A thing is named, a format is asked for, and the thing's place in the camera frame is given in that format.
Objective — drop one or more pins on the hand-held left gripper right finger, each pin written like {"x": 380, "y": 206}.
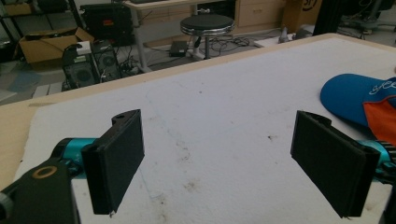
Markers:
{"x": 330, "y": 165}

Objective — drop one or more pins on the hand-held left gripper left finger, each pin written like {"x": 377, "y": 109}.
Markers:
{"x": 115, "y": 165}

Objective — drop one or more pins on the blue cap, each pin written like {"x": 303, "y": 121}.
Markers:
{"x": 345, "y": 93}

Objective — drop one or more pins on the black computer tower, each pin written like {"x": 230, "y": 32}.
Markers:
{"x": 107, "y": 60}
{"x": 79, "y": 70}

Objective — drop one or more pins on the black power adapter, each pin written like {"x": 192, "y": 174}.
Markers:
{"x": 178, "y": 48}

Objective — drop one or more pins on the open cardboard box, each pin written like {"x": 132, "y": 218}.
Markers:
{"x": 43, "y": 48}

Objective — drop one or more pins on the large black equipment case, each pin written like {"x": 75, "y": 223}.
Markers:
{"x": 106, "y": 21}

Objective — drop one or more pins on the printed cardboard box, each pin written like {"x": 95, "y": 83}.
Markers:
{"x": 302, "y": 12}

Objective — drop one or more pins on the light wooden drawer cabinet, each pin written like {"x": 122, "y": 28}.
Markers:
{"x": 258, "y": 14}

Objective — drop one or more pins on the round black stool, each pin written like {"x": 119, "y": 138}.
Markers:
{"x": 207, "y": 23}

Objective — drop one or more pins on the black metal post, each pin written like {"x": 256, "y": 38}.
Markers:
{"x": 327, "y": 17}

